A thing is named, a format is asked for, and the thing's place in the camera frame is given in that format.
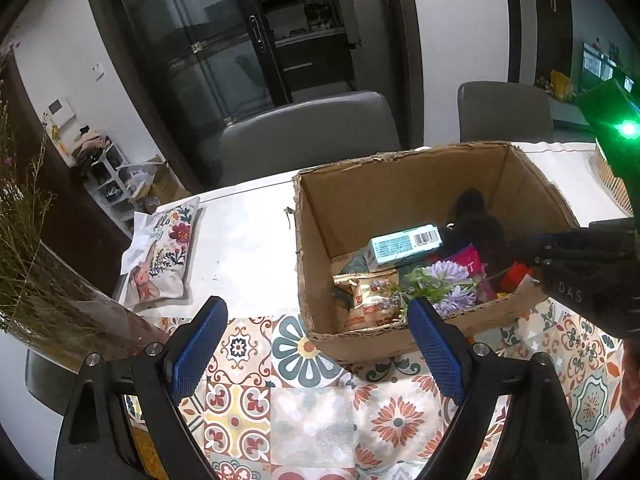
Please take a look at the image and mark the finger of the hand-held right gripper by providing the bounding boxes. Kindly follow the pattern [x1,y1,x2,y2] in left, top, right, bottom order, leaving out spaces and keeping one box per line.
[509,220,640,267]

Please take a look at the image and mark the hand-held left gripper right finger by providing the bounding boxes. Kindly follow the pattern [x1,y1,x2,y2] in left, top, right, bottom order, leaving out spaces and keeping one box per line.
[406,297,583,480]

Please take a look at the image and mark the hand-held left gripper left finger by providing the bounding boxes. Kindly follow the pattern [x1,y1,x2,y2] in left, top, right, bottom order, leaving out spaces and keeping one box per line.
[54,296,229,480]

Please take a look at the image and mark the purple artificial flower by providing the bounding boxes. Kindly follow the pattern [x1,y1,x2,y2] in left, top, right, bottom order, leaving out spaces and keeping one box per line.
[392,260,482,322]

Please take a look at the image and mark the black mouse plush toy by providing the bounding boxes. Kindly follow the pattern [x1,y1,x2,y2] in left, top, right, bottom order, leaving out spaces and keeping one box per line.
[447,187,534,295]

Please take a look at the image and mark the pink packet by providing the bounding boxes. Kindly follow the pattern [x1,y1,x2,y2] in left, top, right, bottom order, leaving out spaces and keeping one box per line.
[440,244,489,306]

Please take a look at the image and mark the gold snack packet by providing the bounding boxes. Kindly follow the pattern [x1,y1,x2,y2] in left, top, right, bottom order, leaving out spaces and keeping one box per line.
[332,267,400,307]
[345,300,403,332]

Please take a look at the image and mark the teal tissue pack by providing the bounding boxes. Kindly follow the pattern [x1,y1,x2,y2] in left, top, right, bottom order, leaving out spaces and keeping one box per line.
[366,224,445,267]

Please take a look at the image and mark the grey-green knitted cloth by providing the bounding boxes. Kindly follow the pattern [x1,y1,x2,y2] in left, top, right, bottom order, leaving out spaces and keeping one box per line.
[347,254,382,274]

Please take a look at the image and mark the brown cardboard box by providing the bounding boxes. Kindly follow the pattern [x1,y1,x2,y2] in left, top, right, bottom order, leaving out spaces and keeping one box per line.
[292,141,581,366]

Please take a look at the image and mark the person's right hand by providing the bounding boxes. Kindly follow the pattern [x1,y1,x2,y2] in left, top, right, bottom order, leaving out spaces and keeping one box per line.
[620,342,640,423]

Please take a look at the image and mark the floral pillow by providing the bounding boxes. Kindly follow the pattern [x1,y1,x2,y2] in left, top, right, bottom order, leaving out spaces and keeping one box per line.
[120,196,202,311]

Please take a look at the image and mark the white plastic basket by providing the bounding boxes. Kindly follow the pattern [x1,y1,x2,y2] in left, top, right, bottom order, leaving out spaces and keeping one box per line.
[592,140,636,218]

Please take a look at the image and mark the patterned tablecloth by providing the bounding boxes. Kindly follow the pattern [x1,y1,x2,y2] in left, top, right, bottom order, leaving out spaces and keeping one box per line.
[120,140,640,480]

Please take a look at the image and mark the grey dining chair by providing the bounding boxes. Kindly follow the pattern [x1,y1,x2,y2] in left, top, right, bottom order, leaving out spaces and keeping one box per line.
[219,91,402,187]
[457,81,555,144]

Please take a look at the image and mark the yellow bag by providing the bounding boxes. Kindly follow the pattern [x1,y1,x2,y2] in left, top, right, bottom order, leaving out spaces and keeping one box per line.
[550,70,574,102]

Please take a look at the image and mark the white storage rack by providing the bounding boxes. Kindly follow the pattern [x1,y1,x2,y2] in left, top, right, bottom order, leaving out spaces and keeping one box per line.
[80,130,167,212]

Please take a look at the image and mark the television screen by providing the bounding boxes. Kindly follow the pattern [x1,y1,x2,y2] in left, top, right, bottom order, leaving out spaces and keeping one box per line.
[582,42,622,82]

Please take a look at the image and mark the glass sliding door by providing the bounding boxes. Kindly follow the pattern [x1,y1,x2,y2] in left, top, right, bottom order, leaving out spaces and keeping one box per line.
[107,0,297,127]

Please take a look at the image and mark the white wall control panel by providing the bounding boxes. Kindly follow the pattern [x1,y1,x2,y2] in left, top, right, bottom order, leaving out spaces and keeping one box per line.
[44,99,74,122]

